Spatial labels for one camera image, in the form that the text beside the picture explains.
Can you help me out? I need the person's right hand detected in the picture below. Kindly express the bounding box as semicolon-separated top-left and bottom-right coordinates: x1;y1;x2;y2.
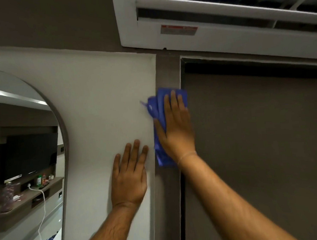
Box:
152;89;198;168

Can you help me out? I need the person's left hand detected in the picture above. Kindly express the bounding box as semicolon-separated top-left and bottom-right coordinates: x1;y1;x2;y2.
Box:
108;139;152;209

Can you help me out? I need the blue cleaning cloth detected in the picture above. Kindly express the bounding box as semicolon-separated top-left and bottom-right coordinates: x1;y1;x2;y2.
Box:
139;86;191;168

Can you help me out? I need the person's left forearm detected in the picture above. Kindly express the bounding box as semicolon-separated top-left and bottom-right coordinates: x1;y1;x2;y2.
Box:
77;202;140;240

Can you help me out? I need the person's right forearm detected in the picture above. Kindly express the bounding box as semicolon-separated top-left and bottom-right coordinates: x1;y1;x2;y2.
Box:
177;148;298;240

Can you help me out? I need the red and white warning label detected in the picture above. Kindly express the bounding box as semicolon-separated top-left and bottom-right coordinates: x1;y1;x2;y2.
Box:
161;23;198;38

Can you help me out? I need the white air conditioner unit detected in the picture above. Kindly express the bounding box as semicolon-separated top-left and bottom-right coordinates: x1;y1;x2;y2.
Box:
112;0;317;70

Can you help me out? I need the grey wardrobe door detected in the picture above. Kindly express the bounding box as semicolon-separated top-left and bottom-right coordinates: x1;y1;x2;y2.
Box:
171;49;317;240

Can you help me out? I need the arched wall mirror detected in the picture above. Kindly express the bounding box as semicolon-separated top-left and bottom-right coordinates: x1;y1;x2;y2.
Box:
0;65;74;240

